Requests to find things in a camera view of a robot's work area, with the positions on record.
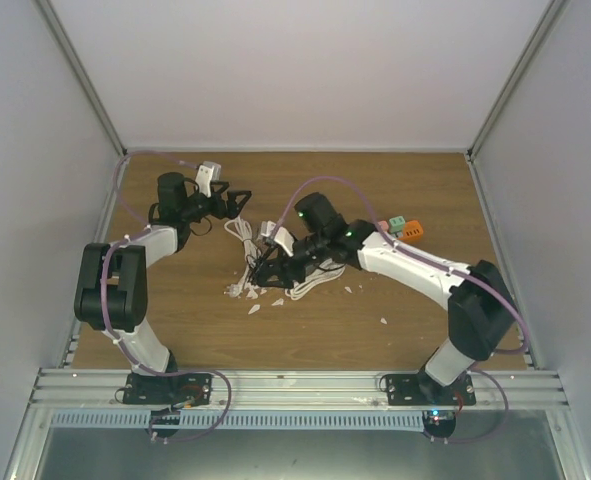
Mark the orange power strip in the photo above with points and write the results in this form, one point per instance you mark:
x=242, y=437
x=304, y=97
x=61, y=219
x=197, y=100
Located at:
x=411, y=232

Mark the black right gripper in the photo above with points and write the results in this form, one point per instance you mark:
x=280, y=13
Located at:
x=286, y=267

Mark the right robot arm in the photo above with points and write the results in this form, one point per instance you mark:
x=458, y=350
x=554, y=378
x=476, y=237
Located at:
x=475, y=298

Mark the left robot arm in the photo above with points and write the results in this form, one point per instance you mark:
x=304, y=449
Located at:
x=112, y=289

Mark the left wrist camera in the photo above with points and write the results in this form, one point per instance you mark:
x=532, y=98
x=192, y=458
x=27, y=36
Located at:
x=206, y=173

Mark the black power adapter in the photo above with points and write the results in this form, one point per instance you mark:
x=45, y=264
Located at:
x=259, y=259

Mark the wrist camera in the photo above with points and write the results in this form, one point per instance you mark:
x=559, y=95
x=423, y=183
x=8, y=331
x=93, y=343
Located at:
x=206, y=173
x=277, y=236

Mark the green charger plug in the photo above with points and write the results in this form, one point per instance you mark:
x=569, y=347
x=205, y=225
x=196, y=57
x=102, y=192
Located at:
x=396, y=226

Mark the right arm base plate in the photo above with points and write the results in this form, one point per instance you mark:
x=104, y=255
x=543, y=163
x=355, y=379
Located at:
x=418, y=389

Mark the aluminium front rail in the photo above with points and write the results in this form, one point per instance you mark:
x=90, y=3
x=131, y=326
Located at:
x=280, y=400

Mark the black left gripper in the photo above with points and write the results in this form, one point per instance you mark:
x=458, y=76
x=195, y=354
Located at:
x=231, y=211

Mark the pink charger plug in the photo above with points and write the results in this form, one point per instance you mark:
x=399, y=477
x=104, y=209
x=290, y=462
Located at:
x=382, y=226

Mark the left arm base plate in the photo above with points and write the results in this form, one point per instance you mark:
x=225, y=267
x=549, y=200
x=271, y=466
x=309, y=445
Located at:
x=187, y=389

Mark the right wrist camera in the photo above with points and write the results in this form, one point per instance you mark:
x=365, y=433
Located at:
x=277, y=236

